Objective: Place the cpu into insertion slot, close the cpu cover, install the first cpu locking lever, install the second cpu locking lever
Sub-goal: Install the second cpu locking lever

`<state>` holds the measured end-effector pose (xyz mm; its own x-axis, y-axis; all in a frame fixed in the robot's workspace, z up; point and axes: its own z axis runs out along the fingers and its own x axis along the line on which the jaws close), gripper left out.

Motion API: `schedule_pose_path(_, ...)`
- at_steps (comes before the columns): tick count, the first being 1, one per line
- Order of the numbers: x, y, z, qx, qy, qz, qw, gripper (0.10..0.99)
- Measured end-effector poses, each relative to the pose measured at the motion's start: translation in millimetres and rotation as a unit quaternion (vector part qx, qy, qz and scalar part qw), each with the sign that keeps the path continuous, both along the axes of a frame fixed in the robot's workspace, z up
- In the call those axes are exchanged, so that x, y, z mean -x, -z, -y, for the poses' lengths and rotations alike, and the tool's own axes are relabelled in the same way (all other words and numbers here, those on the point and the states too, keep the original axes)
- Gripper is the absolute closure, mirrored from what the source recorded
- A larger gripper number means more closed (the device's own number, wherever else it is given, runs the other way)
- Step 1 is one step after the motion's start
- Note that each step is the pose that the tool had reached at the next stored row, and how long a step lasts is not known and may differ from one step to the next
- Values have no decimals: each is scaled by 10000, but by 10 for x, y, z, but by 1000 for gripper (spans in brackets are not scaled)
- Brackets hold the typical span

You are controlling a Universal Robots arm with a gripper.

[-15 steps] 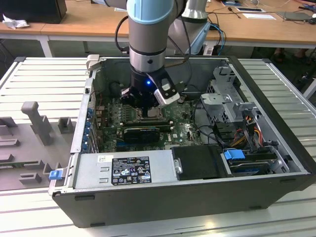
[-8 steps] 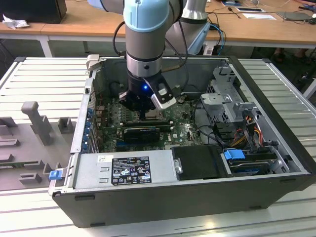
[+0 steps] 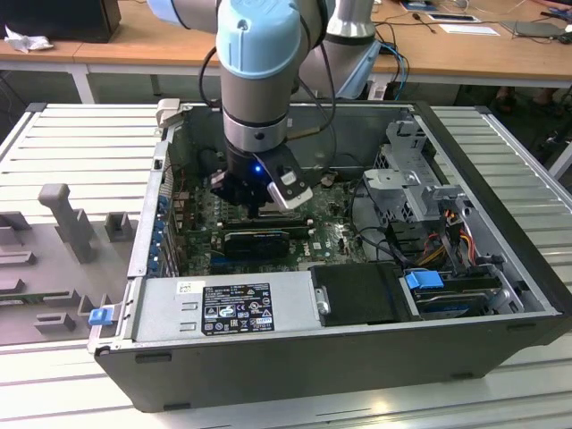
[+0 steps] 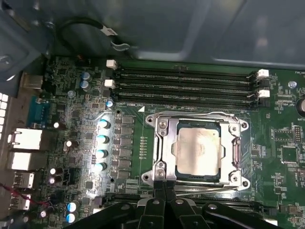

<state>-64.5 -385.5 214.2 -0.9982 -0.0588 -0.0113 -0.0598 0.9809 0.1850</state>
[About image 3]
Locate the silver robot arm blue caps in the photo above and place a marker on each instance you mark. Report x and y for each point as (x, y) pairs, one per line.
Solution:
(254, 98)

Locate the hard disk in blue carrier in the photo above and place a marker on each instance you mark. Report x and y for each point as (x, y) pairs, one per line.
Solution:
(422, 279)

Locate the black computer box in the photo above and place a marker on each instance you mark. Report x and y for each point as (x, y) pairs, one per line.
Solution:
(58, 20)

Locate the round coin cell battery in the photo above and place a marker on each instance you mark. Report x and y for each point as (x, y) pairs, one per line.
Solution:
(328, 179)

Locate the grey metal drive cage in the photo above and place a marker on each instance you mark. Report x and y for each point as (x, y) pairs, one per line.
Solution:
(402, 179)

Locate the grey parts rack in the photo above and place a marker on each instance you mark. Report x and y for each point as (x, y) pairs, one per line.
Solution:
(53, 277)

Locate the black graphics card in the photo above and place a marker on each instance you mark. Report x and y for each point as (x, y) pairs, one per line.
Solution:
(254, 243)

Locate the silver power supply with label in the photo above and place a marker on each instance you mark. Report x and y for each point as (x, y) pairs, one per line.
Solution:
(165, 313)

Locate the wooden desk with white legs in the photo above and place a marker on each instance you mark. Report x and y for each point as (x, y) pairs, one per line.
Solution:
(134, 49)
(469, 58)

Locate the black plastic shroud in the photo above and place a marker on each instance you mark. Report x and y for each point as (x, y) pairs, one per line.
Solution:
(357, 295)

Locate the metal disk bay frame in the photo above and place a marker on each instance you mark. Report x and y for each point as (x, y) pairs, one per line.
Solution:
(505, 295)

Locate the blue book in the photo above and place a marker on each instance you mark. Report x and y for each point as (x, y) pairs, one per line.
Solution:
(420, 4)

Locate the white paper sheet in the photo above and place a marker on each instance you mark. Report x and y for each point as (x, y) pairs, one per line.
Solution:
(469, 29)

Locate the grey flat pad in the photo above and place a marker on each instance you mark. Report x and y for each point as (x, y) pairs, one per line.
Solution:
(534, 29)

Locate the crumpled white paper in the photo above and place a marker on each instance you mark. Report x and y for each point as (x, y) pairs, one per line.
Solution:
(27, 42)

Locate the white camera on black bracket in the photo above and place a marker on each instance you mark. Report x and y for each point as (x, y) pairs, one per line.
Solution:
(290, 192)

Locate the grey case latch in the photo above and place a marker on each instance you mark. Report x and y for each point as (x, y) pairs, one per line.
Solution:
(169, 111)

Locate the green motherboard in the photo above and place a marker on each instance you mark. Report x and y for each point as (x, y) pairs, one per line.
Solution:
(330, 223)

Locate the blue plastic latch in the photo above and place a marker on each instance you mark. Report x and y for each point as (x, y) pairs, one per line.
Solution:
(99, 316)

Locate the black and grey PC case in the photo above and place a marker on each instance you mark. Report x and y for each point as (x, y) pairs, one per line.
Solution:
(268, 371)

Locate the blue expansion slot clip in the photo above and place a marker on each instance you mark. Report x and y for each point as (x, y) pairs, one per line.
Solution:
(161, 229)
(162, 203)
(157, 248)
(155, 263)

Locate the black RAM slot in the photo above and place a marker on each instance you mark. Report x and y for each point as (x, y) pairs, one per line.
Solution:
(277, 227)
(281, 219)
(281, 223)
(297, 232)

